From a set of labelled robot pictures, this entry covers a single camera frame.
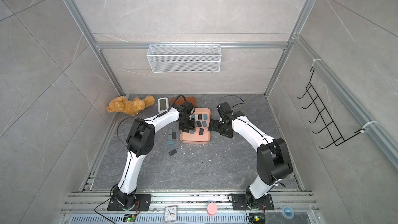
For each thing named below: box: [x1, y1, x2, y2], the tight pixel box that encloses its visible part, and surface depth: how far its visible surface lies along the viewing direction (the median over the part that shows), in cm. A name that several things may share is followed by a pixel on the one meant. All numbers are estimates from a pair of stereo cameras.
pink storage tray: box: [179, 107, 211, 145], surface depth 100 cm
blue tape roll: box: [283, 206, 293, 217], surface depth 73 cm
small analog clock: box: [163, 205, 178, 223], surface depth 70 cm
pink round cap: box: [206, 202, 218, 217], surface depth 65 cm
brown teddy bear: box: [106, 95, 155, 117], surface depth 103 cm
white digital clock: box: [157, 96, 169, 114], surface depth 112 cm
